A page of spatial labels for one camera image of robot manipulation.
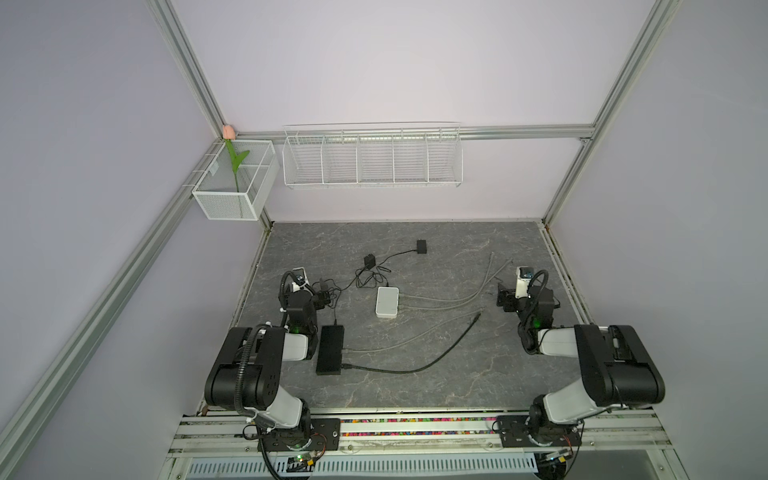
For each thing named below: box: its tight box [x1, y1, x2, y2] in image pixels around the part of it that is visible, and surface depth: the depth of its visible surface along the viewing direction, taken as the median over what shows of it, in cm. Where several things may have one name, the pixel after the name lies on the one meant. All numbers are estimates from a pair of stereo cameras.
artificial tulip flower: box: [222, 124, 250, 192], surface depth 92 cm
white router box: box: [375, 286, 399, 319], surface depth 98 cm
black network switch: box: [316, 325, 345, 375], surface depth 90 cm
